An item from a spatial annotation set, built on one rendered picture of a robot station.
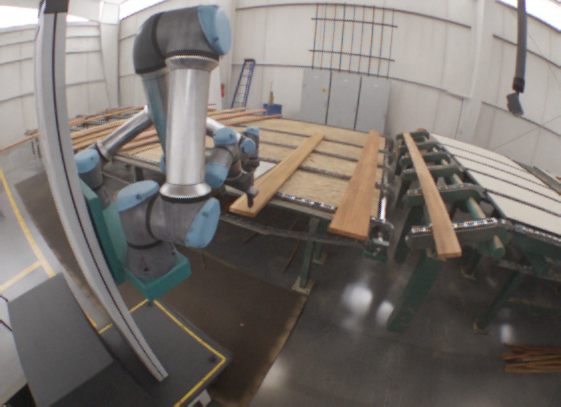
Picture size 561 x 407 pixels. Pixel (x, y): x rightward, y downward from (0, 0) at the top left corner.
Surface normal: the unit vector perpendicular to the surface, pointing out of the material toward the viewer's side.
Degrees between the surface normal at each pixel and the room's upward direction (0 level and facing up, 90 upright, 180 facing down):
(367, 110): 90
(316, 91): 90
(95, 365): 0
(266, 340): 0
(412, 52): 91
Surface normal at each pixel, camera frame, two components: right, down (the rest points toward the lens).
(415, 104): -0.40, 0.34
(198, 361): 0.07, -0.89
